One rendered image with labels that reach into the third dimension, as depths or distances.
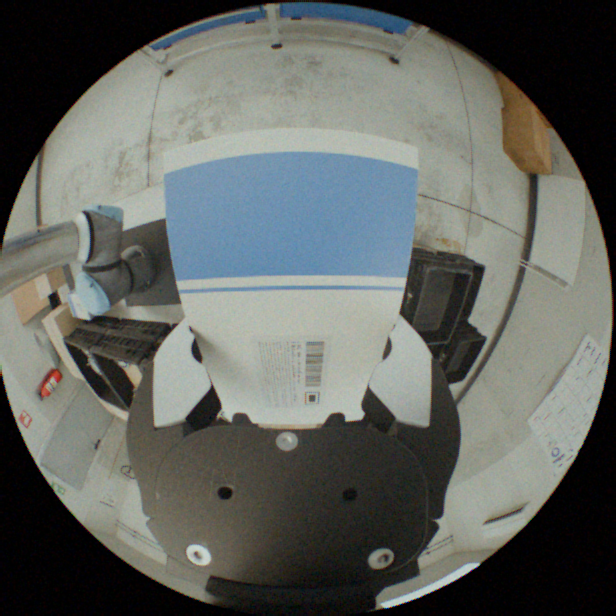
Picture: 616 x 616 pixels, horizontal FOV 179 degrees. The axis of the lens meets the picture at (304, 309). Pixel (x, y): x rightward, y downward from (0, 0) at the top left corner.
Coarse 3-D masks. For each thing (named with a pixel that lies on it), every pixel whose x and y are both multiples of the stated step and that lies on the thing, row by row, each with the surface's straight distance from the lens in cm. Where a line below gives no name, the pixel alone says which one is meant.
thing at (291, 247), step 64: (192, 192) 10; (256, 192) 9; (320, 192) 9; (384, 192) 10; (192, 256) 10; (256, 256) 9; (320, 256) 9; (384, 256) 10; (192, 320) 12; (256, 320) 10; (320, 320) 10; (384, 320) 11; (256, 384) 14; (320, 384) 14
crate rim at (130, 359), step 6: (90, 348) 86; (96, 348) 83; (102, 348) 81; (102, 354) 79; (108, 354) 75; (114, 354) 73; (120, 354) 71; (126, 354) 70; (96, 360) 88; (120, 360) 71; (126, 360) 68; (132, 360) 66; (138, 360) 65; (138, 366) 65; (102, 372) 92; (114, 390) 98; (120, 396) 100
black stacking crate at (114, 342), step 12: (108, 336) 88; (120, 336) 82; (108, 348) 81; (120, 348) 77; (132, 348) 72; (144, 348) 70; (108, 360) 92; (108, 372) 93; (120, 372) 98; (120, 384) 99; (132, 384) 104; (132, 396) 105
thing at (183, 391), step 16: (176, 336) 12; (192, 336) 11; (160, 352) 11; (176, 352) 10; (192, 352) 10; (160, 368) 10; (176, 368) 9; (192, 368) 9; (160, 384) 9; (176, 384) 9; (192, 384) 8; (208, 384) 8; (160, 400) 8; (176, 400) 8; (192, 400) 8; (208, 400) 8; (160, 416) 8; (176, 416) 8; (192, 416) 8; (208, 416) 8
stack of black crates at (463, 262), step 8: (448, 256) 133; (456, 256) 139; (464, 256) 160; (464, 264) 146; (472, 264) 136; (480, 264) 142; (472, 272) 154; (480, 272) 149; (472, 280) 154; (480, 280) 149; (472, 288) 153; (472, 296) 153; (464, 304) 159; (472, 304) 153; (464, 312) 159
